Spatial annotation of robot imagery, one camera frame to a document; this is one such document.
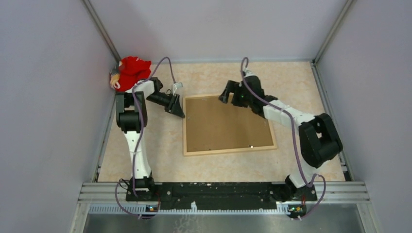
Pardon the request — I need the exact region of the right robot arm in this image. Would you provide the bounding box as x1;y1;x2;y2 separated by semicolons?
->
218;70;343;202

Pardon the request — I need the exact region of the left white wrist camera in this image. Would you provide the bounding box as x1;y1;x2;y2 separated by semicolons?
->
172;82;183;95

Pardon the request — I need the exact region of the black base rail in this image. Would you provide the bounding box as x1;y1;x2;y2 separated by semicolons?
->
125;182;318;210

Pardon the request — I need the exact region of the wooden picture frame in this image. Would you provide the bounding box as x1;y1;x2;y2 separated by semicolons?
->
182;93;278;157

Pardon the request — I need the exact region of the red crumpled cloth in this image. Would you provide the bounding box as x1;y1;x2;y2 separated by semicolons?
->
110;56;152;92

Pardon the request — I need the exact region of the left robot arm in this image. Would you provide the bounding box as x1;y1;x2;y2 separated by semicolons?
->
115;77;185;201

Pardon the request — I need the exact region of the brown frame backing board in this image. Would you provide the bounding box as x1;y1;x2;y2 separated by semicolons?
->
185;96;274;153

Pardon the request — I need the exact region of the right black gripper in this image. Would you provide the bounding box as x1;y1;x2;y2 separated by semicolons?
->
219;80;253;108

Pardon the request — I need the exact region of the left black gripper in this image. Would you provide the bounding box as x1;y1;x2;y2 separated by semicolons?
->
145;92;185;117

